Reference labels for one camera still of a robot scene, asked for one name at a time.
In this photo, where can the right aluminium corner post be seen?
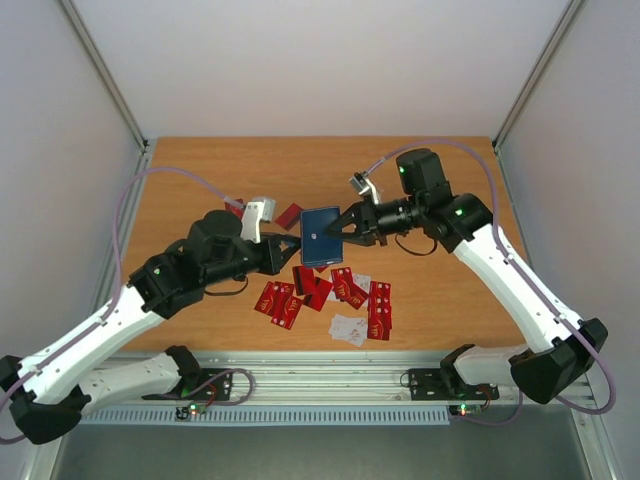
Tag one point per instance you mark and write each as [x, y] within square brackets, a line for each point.
[560, 31]

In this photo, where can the aluminium corner post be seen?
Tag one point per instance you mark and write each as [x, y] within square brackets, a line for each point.
[83, 35]
[560, 31]

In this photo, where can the blue leather card holder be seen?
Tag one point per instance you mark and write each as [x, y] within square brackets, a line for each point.
[317, 248]

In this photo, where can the white card bottom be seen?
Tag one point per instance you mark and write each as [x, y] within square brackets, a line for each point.
[348, 329]

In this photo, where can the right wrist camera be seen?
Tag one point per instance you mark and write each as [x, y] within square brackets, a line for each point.
[364, 187]

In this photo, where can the red VIP card right lower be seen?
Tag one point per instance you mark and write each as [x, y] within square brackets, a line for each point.
[379, 323]

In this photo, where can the red card magnetic stripe back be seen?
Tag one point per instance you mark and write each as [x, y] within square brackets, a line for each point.
[289, 217]

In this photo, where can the left controller board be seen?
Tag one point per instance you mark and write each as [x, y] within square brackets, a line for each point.
[190, 411]

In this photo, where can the aluminium rail frame front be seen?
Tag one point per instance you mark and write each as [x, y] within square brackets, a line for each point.
[320, 370]

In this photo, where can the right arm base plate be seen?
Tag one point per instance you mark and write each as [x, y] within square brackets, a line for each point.
[426, 384]

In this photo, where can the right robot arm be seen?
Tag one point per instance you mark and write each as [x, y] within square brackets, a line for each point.
[560, 346]

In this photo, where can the grey slotted cable duct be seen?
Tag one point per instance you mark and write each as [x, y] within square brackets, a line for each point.
[273, 416]

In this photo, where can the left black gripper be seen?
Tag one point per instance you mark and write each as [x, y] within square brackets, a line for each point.
[275, 260]

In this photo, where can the left aluminium corner post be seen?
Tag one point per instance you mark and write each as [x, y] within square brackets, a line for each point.
[83, 35]

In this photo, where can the red VIP card right stack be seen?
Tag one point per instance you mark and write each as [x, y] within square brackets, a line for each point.
[379, 301]

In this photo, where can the red VIP card middle right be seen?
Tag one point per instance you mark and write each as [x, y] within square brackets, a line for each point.
[345, 288]

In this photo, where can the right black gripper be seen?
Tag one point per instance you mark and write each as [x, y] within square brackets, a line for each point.
[369, 223]

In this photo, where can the red card far left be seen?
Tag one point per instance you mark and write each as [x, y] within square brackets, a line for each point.
[235, 205]

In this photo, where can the dark red stripe card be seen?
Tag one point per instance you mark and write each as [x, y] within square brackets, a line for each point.
[304, 280]

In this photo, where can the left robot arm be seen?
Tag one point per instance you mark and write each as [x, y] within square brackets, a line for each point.
[213, 252]

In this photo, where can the right controller board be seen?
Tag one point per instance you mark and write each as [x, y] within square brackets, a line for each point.
[466, 409]

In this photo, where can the red VIP card bottom left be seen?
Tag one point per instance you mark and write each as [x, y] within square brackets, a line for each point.
[266, 303]

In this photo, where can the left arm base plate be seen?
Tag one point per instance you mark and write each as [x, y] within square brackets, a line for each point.
[211, 384]

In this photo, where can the red stripe card lower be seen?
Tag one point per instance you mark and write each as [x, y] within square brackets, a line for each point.
[317, 300]

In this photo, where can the controller board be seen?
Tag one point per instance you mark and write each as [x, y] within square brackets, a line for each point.
[466, 409]
[190, 411]

